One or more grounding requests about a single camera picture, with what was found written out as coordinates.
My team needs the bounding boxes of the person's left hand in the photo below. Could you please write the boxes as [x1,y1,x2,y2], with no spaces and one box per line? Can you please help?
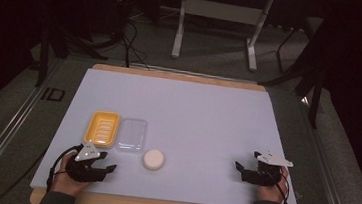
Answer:
[50,164,94,199]

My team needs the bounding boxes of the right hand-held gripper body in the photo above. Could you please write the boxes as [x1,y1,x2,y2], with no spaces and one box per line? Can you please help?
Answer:
[240,148,296,190]

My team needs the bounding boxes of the pale table mat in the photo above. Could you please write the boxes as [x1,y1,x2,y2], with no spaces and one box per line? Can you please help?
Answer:
[29,63,311,204]

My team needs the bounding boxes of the aluminium floor rail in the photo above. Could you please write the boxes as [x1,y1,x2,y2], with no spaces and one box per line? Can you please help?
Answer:
[0,51,67,204]
[288,92,362,204]

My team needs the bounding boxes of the round white soap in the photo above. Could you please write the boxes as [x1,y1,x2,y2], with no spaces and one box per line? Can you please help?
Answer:
[141,147,166,173]

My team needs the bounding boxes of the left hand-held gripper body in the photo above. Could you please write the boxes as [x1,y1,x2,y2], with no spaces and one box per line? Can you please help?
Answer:
[63,138,113,186]

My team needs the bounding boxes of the left hand-held gripper cable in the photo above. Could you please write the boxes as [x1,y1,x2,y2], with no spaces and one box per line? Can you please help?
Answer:
[45,142,82,196]

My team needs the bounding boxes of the black floor cable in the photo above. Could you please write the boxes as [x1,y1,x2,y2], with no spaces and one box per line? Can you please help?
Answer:
[117,18,155,71]

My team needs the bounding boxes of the right hand-held gripper cable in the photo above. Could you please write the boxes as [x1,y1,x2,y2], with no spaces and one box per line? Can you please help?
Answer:
[261,169,293,204]

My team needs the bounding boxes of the white metal desk frame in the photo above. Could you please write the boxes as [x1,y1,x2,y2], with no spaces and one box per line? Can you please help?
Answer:
[170,0,276,74]

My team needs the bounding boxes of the hand-held gripper cable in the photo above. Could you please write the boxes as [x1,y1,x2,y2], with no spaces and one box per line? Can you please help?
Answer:
[45,142,82,196]
[261,169,293,204]

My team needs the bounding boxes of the clear plastic container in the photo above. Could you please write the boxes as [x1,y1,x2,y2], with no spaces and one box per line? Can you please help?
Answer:
[113,116,149,156]

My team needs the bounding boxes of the yellow soap dish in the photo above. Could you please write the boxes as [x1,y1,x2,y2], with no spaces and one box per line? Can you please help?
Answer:
[82,108,123,150]

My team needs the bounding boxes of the black tripod stand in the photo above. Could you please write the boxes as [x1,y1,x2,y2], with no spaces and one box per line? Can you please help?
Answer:
[254,53,329,131]
[34,17,113,95]

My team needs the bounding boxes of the black chair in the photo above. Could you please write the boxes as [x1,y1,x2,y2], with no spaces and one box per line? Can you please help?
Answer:
[273,13,322,78]

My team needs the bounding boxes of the person's right hand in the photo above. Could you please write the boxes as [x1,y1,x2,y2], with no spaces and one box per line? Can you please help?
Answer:
[255,164,291,204]

